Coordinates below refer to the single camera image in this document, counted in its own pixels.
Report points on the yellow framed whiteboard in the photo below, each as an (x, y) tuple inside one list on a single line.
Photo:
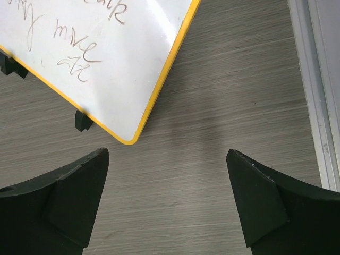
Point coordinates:
[(109, 59)]

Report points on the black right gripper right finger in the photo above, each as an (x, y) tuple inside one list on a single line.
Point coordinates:
[(280, 214)]

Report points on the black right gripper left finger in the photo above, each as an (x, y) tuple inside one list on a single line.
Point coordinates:
[(54, 213)]

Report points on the wire whiteboard stand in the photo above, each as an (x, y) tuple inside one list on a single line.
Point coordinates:
[(10, 65)]

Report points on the aluminium frame rail right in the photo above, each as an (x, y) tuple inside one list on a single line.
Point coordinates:
[(316, 32)]

